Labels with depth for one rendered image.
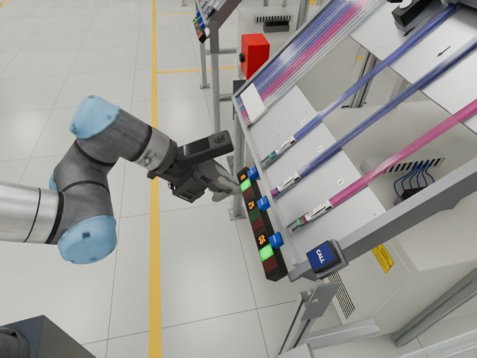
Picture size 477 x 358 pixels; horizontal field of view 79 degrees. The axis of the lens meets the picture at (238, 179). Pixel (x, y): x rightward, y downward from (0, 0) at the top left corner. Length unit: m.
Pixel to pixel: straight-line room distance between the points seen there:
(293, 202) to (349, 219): 0.14
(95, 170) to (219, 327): 0.93
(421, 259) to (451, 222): 0.17
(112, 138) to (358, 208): 0.46
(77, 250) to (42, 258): 1.23
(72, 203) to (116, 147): 0.12
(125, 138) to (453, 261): 0.79
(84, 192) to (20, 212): 0.09
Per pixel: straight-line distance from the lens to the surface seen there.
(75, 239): 0.45
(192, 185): 0.60
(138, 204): 1.71
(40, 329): 0.85
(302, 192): 0.67
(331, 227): 0.61
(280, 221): 0.65
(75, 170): 0.54
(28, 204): 0.45
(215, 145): 0.55
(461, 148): 1.29
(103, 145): 0.52
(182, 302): 1.36
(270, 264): 0.68
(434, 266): 0.87
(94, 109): 0.51
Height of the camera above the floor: 1.25
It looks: 45 degrees down
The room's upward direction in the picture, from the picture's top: 2 degrees clockwise
